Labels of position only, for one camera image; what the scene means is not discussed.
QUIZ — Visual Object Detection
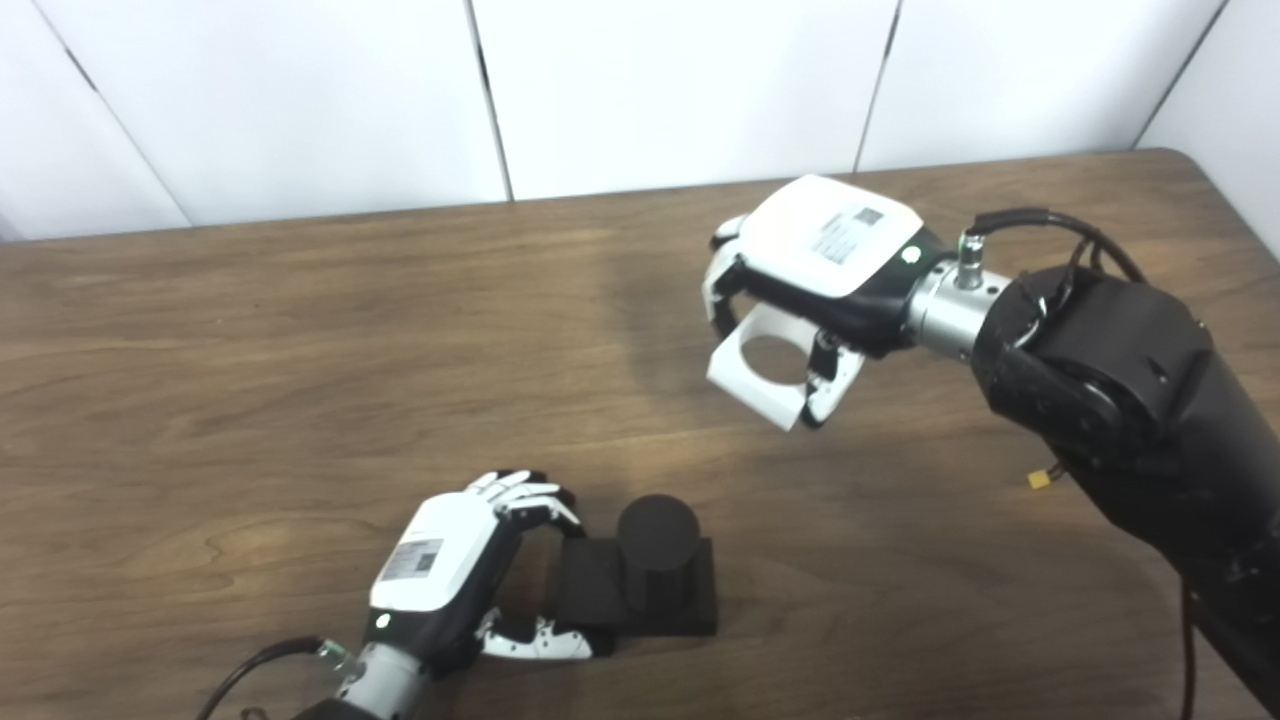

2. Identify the white and black left hand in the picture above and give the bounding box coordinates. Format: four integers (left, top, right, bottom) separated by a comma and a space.
368, 470, 593, 673

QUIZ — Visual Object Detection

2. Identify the white and black right hand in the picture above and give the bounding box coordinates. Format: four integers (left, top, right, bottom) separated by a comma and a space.
702, 175, 956, 431

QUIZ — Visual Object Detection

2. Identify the white square piece with hole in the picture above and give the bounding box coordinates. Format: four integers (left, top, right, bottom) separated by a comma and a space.
706, 300, 866, 433

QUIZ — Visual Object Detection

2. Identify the black peg with square base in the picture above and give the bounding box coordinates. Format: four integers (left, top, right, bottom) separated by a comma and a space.
555, 494, 719, 638

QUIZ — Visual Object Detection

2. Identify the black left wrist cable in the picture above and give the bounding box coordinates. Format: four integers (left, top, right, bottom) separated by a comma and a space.
195, 638, 351, 720

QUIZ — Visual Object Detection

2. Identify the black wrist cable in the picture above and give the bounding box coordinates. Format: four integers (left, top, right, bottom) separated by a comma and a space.
960, 207, 1146, 291
195, 638, 351, 720

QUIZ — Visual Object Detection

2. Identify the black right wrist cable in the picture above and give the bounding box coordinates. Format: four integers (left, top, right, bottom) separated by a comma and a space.
960, 207, 1146, 291

